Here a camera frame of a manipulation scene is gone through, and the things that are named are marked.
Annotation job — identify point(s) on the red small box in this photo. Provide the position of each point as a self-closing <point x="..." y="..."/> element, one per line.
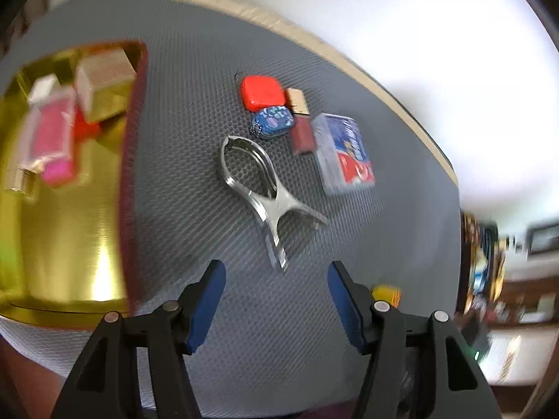
<point x="85" y="130"/>

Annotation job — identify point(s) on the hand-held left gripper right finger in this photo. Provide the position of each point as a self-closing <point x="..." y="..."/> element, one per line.
<point x="347" y="305"/>

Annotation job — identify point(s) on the clear playing card box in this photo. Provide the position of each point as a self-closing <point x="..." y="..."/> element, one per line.
<point x="345" y="152"/>

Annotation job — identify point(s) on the pink small box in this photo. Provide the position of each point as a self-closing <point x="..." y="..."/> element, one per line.
<point x="52" y="139"/>

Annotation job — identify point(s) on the dark red small block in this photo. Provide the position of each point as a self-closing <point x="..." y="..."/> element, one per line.
<point x="303" y="137"/>

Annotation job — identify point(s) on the white small box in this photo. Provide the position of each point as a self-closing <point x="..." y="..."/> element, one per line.
<point x="43" y="89"/>

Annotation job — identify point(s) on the blue patterned small tin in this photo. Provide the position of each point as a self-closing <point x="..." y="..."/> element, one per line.
<point x="273" y="120"/>

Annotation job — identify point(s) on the dark cluttered shelf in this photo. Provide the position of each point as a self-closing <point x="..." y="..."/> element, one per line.
<point x="480" y="262"/>

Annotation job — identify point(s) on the white furniture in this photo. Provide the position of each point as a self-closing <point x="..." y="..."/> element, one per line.
<point x="519" y="353"/>

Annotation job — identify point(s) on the beige cardboard box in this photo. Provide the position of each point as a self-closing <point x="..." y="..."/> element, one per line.
<point x="102" y="78"/>

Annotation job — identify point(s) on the orange red small case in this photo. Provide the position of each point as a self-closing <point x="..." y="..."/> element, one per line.
<point x="260" y="91"/>

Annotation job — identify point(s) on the red tin box gold inside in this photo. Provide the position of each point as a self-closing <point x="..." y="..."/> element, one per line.
<point x="65" y="248"/>

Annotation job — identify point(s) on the gold yellow cube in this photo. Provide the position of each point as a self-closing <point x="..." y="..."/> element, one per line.
<point x="388" y="293"/>

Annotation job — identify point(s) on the silver metal clamp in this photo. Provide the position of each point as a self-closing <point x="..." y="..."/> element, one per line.
<point x="279" y="207"/>

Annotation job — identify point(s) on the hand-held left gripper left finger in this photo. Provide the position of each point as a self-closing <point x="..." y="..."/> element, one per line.
<point x="207" y="305"/>

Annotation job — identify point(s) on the dark picture frame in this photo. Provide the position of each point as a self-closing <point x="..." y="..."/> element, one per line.
<point x="541" y="238"/>

